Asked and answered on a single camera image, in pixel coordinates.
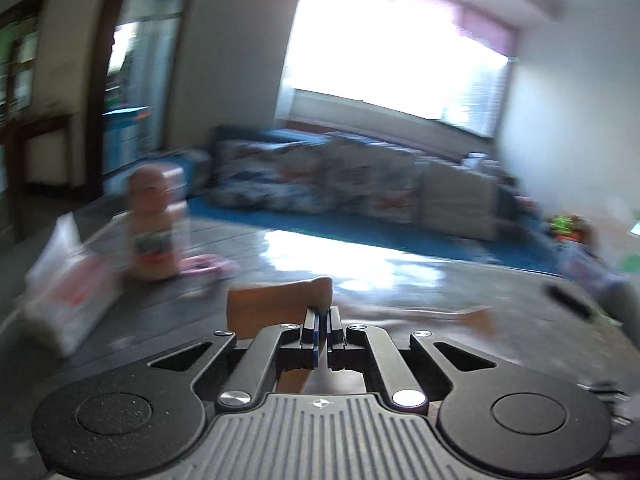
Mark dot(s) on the cream long-sleeved garment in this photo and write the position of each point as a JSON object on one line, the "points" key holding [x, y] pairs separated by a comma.
{"points": [[270, 310]]}

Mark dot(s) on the plain beige cushion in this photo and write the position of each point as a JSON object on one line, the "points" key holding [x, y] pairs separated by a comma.
{"points": [[460, 202]]}

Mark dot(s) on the white pink tissue pack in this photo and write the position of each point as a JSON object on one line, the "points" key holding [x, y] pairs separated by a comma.
{"points": [[70, 290]]}

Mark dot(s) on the tall dark glass cabinet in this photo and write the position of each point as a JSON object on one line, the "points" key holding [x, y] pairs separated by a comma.
{"points": [[20, 60]]}

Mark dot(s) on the blue chair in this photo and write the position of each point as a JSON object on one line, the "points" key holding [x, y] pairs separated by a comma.
{"points": [[192, 170]]}

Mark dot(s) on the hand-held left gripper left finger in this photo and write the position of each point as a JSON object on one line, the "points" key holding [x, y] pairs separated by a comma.
{"points": [[311, 340]]}

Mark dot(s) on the butterfly print cushion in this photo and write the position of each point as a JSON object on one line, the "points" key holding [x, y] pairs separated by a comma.
{"points": [[265, 175], [370, 180]]}

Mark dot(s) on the clear printed storage box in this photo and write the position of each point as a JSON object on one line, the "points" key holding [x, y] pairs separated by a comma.
{"points": [[590, 275]]}

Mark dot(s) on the pink cartoon water bottle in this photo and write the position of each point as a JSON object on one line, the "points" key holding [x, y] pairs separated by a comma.
{"points": [[155, 230]]}

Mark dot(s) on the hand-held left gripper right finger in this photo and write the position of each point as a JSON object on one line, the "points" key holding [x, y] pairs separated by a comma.
{"points": [[336, 340]]}

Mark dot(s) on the pile of small plush toys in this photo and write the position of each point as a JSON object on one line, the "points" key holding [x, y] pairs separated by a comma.
{"points": [[567, 227]]}

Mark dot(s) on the green flower wall sticker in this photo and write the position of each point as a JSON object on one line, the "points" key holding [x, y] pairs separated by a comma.
{"points": [[631, 255]]}

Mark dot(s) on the black remote control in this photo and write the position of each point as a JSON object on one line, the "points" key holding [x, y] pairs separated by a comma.
{"points": [[570, 302]]}

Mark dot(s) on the large window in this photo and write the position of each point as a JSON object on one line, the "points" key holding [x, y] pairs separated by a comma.
{"points": [[395, 50]]}

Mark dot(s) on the dark wooden door frame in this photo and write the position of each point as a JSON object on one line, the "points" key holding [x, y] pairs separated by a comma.
{"points": [[107, 35]]}

